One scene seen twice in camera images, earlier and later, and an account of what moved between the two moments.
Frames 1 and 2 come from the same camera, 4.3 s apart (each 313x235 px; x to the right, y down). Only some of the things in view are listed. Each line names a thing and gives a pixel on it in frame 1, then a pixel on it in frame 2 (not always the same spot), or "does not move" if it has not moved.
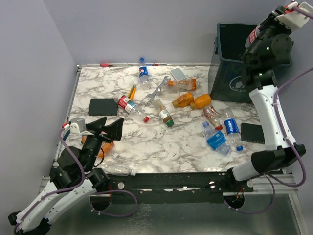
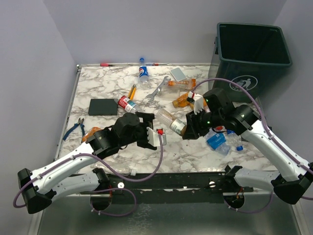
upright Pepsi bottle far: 144,79 does not move
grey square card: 178,74 does not move
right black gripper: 270,19 to 193,129
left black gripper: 114,130 to 148,119
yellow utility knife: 132,93 does not move
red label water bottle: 129,106 does not move
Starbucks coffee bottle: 163,112 to 175,124
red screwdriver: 105,64 does not move
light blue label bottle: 216,140 does not move
